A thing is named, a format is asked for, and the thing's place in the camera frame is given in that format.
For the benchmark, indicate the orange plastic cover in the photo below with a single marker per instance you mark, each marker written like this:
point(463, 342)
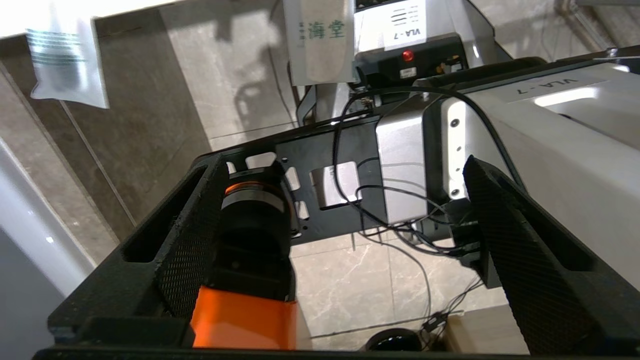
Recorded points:
point(240, 320)

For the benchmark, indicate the long clear toothbrush packet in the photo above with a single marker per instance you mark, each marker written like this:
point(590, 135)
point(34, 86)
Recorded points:
point(65, 65)

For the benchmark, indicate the black torso actuator cylinder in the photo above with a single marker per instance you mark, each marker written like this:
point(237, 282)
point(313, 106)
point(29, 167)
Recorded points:
point(490, 70)

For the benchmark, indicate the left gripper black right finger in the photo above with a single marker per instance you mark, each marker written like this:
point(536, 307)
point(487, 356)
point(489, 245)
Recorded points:
point(540, 270)

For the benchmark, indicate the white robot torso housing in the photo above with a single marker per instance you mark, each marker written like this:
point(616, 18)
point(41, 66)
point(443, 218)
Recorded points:
point(550, 140)

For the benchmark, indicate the white labelled base column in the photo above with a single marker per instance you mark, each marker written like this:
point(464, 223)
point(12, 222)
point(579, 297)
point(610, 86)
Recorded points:
point(370, 22)

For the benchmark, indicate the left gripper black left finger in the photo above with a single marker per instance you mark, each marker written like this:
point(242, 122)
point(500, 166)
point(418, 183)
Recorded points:
point(150, 280)

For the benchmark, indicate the black caster wheel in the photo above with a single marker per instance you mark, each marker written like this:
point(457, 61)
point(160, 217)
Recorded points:
point(394, 341)

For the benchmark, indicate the silver metal cover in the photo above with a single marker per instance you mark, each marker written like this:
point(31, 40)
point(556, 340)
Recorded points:
point(405, 165)

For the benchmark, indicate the beige comb packet green label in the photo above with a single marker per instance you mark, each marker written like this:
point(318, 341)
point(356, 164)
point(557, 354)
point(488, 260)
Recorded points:
point(320, 50)

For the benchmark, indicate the beige flat panel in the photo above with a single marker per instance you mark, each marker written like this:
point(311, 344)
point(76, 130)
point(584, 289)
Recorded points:
point(480, 330)

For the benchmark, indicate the grey metal frame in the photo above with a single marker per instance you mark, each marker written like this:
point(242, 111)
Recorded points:
point(600, 20)

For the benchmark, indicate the red emergency button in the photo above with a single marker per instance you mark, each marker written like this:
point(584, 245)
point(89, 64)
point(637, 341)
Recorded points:
point(408, 55)

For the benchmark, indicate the black control panel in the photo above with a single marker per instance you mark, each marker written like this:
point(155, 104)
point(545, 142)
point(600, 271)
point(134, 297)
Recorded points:
point(430, 67)

